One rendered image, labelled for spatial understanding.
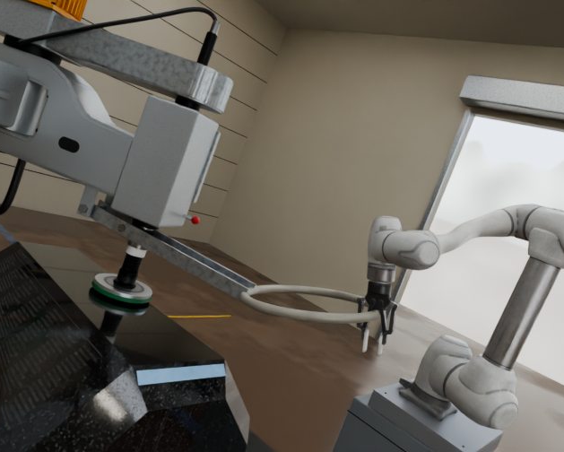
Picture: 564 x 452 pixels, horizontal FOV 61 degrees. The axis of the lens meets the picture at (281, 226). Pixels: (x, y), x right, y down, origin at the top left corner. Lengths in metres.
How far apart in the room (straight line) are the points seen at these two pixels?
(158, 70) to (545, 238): 1.38
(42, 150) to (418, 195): 5.21
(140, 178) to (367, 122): 5.69
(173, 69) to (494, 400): 1.50
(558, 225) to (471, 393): 0.61
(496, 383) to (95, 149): 1.56
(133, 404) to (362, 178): 5.86
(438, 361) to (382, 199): 4.92
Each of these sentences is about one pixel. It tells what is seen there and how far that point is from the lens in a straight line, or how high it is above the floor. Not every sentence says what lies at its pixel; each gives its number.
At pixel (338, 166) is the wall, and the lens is 7.19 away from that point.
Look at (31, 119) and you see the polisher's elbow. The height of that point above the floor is 1.35.
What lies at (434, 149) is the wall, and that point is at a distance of 6.56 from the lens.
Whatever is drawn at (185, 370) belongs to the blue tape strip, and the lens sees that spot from 1.49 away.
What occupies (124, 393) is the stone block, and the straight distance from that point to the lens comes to 1.39.
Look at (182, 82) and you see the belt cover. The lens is 1.71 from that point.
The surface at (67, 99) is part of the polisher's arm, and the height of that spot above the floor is 1.47.
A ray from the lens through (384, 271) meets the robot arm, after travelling 1.55.
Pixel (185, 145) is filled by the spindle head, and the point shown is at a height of 1.46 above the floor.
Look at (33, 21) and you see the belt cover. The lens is 2.03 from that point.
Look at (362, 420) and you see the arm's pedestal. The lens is 1.95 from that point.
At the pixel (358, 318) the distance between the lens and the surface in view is 1.50.
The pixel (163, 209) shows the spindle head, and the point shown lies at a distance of 1.68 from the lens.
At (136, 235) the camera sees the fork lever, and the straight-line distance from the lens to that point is 1.78.
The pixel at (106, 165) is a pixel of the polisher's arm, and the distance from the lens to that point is 1.80.
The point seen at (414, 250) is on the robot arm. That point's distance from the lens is 1.38.
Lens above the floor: 1.46
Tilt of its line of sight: 5 degrees down
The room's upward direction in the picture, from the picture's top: 21 degrees clockwise
